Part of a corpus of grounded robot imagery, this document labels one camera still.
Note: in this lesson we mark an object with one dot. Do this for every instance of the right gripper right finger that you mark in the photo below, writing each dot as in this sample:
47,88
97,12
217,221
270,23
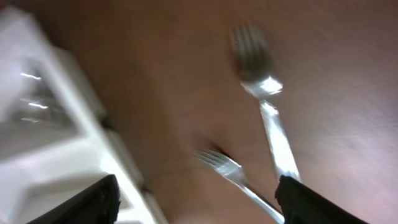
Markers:
301,205

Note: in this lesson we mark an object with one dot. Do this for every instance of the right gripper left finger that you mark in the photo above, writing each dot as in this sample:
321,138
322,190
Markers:
97,204

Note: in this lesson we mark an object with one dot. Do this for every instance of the steel fork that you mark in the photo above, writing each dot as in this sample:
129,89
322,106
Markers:
233,172
257,76

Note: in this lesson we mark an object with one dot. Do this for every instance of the white plastic cutlery tray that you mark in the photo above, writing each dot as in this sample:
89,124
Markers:
54,140

